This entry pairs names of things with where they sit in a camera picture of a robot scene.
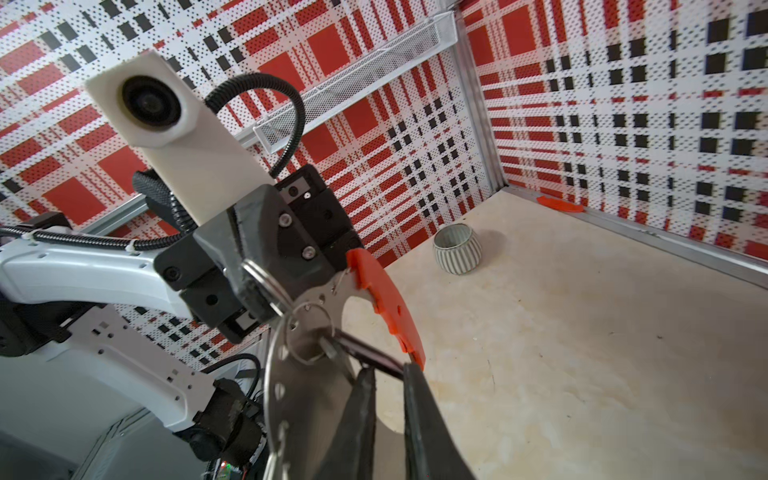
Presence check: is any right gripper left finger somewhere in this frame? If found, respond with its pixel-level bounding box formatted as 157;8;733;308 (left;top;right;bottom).
314;367;376;480

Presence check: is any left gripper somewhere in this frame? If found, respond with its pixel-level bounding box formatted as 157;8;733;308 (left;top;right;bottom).
154;164;363;344

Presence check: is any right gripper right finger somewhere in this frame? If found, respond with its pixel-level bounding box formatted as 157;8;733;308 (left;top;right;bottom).
403;363;474;479

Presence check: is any red handled key ring holder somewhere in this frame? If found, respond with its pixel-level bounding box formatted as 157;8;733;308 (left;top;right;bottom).
264;248;426;479

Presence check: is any black key tag with key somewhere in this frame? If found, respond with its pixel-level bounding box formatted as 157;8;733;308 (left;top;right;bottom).
319;331;404;382

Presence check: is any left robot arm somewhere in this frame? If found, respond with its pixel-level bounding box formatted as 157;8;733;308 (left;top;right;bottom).
1;165;362;469

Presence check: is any grey striped mug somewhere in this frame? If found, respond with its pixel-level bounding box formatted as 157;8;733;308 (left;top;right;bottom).
433;223;483;275

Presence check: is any red flat piece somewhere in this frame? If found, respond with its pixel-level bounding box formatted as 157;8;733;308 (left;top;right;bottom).
536;196;585;214

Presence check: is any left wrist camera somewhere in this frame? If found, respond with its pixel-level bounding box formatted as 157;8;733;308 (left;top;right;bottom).
85;52;273;225

